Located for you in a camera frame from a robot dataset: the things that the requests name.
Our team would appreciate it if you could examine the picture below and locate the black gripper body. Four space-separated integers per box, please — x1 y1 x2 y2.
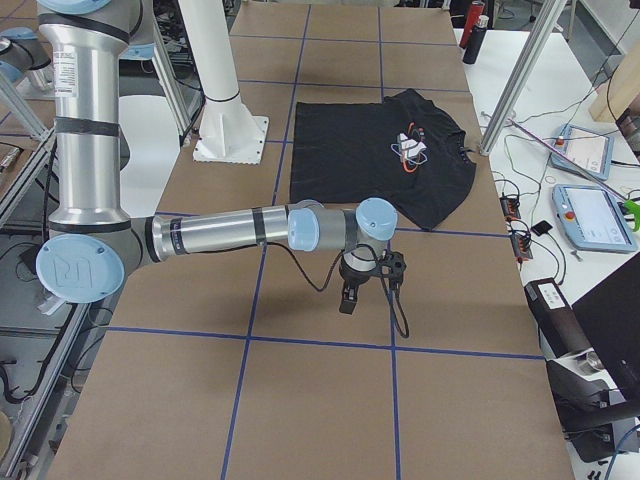
339 249 381 290

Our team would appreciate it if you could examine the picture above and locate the black graphic t-shirt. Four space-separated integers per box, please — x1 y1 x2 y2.
289 89 476 230

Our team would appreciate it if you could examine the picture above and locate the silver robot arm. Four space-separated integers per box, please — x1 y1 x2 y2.
36 1 405 313

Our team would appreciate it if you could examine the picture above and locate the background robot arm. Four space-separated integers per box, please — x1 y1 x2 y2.
1 27 53 91

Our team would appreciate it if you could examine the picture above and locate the upper orange circuit board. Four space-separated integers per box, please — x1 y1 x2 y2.
500 195 521 221

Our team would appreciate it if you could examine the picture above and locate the orange circuit board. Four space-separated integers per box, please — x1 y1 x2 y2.
510 231 533 263
500 195 521 221

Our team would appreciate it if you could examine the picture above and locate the lower orange circuit board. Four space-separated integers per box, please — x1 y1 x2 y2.
510 231 533 263

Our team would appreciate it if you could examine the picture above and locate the small black square pad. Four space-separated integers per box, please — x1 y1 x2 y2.
530 220 553 236

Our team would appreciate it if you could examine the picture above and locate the black label printer box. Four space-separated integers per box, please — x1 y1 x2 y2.
524 278 593 359

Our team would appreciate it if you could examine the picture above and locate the purple metal rod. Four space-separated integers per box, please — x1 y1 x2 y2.
508 120 638 210

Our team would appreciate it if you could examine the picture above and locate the lower teach pendant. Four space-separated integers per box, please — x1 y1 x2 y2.
552 185 638 253

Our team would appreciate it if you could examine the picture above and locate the teach pendant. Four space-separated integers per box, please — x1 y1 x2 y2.
552 185 638 253
554 124 614 180

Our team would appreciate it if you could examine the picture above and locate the black monitor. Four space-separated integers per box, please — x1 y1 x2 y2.
572 255 640 400

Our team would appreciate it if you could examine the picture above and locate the black bottle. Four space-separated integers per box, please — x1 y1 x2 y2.
462 15 489 65

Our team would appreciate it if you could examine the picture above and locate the black monitor stand base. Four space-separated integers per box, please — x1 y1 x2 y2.
546 349 639 463

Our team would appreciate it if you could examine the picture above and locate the upper teach pendant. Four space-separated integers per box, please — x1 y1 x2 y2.
554 124 614 180

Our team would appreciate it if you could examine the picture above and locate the green plastic object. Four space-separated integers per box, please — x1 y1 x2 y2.
622 197 640 232

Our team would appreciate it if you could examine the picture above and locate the red bottle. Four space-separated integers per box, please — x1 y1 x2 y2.
459 0 485 49

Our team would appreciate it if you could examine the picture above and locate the wooden board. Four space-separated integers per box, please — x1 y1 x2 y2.
589 43 639 122

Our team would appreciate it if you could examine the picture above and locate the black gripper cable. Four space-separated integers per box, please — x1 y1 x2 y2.
269 242 411 339

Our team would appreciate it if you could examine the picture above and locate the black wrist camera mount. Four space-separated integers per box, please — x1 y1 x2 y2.
379 251 406 291

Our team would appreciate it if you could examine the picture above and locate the white pedestal column with base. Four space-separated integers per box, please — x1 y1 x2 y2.
179 0 269 165

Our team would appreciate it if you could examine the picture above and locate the aluminium frame post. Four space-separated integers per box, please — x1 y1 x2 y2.
479 0 566 156

